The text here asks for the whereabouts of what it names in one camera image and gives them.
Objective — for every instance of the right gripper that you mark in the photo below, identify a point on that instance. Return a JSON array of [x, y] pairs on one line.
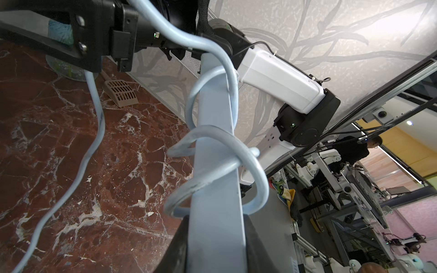
[[77, 32]]

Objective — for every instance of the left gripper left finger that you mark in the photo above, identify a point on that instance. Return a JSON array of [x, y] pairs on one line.
[[175, 258]]

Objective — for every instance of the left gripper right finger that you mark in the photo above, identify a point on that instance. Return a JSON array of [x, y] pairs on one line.
[[258, 259]]

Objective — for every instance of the grey white power strip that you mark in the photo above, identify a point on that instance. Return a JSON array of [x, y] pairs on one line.
[[216, 239]]

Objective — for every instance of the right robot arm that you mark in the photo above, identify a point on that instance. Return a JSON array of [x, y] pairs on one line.
[[223, 49]]

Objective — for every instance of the blue glass vase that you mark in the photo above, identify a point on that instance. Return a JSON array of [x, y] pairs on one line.
[[63, 34]]

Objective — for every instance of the brown slotted plastic scoop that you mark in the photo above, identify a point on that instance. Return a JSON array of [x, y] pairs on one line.
[[119, 91]]

